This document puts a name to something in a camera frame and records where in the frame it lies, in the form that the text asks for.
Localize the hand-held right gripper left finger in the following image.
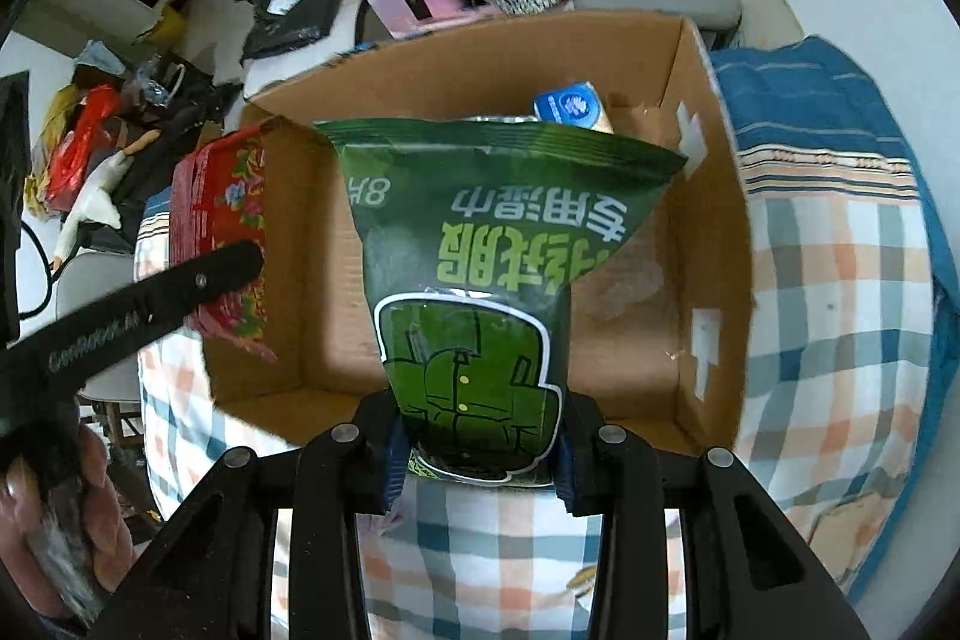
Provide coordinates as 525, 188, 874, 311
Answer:
90, 389, 411, 640

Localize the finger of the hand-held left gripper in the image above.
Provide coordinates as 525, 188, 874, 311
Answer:
148, 239, 268, 317

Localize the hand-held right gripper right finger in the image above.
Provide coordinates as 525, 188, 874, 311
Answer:
553, 392, 871, 640

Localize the red floral packet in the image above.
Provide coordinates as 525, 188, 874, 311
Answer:
169, 124, 281, 362

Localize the brown cardboard box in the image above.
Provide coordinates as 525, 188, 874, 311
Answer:
201, 10, 755, 455

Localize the green wet wipes packet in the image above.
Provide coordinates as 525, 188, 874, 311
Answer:
313, 115, 689, 488

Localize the person's left hand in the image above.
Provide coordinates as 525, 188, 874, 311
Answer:
0, 424, 140, 620

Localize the light grey chair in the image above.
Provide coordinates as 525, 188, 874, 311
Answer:
55, 250, 145, 402

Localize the white goose toy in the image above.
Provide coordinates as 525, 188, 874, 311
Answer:
54, 149, 125, 271

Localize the red plastic bag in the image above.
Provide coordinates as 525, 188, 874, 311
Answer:
45, 85, 122, 211

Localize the black plastic bag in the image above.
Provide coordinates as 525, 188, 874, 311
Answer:
236, 0, 350, 64

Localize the plaid blanket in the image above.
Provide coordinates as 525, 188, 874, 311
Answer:
135, 36, 958, 640

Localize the blue and white packet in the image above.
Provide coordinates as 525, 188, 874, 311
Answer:
532, 81, 616, 136

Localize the black cable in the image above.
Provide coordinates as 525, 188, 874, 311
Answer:
18, 220, 62, 320

